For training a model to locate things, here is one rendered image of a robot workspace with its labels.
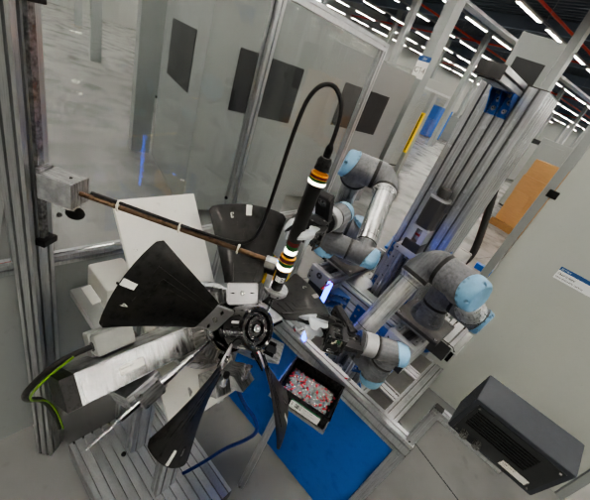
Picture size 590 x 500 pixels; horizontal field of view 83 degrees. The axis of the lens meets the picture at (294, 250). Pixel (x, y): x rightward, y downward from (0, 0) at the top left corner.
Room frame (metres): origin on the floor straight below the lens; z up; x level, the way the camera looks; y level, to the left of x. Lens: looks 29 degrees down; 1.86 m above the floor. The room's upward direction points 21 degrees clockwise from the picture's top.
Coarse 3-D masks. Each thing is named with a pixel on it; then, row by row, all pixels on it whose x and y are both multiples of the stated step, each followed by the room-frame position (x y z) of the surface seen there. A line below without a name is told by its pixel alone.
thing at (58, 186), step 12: (36, 168) 0.70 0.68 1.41; (48, 168) 0.73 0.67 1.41; (60, 168) 0.76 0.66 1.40; (36, 180) 0.70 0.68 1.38; (48, 180) 0.69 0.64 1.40; (60, 180) 0.70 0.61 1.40; (72, 180) 0.73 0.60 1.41; (84, 180) 0.75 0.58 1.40; (48, 192) 0.69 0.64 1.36; (60, 192) 0.70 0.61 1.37; (72, 192) 0.70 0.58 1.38; (60, 204) 0.70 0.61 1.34; (72, 204) 0.70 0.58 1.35
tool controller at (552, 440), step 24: (480, 384) 0.80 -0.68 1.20; (480, 408) 0.70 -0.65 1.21; (504, 408) 0.70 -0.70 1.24; (528, 408) 0.72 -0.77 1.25; (480, 432) 0.69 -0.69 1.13; (504, 432) 0.66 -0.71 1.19; (528, 432) 0.65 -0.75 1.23; (552, 432) 0.67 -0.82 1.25; (504, 456) 0.66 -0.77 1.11; (528, 456) 0.62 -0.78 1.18; (552, 456) 0.61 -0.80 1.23; (576, 456) 0.62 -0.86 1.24; (528, 480) 0.62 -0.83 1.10; (552, 480) 0.59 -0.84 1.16
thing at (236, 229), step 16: (224, 208) 0.85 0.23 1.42; (240, 208) 0.87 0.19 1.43; (256, 208) 0.89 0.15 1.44; (224, 224) 0.83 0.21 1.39; (240, 224) 0.84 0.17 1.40; (256, 224) 0.86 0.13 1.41; (272, 224) 0.88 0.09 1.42; (240, 240) 0.81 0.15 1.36; (256, 240) 0.83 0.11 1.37; (272, 240) 0.85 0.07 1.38; (224, 256) 0.78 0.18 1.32; (240, 256) 0.79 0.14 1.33; (224, 272) 0.76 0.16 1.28; (240, 272) 0.76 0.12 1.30; (256, 272) 0.77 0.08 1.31
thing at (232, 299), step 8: (232, 288) 0.74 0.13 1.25; (240, 288) 0.74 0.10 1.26; (248, 288) 0.75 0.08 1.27; (256, 288) 0.75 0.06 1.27; (232, 296) 0.73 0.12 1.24; (240, 296) 0.73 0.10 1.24; (248, 296) 0.73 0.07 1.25; (256, 296) 0.74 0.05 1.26; (232, 304) 0.71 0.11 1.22; (240, 304) 0.72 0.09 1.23; (248, 304) 0.72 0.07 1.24; (256, 304) 0.72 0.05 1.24
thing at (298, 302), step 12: (288, 288) 0.93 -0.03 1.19; (300, 288) 0.96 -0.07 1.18; (264, 300) 0.82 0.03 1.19; (276, 300) 0.84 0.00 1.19; (288, 300) 0.86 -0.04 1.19; (300, 300) 0.89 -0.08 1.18; (312, 300) 0.93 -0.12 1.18; (288, 312) 0.80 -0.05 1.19; (300, 312) 0.83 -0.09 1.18; (312, 312) 0.87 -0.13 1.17; (324, 312) 0.91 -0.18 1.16
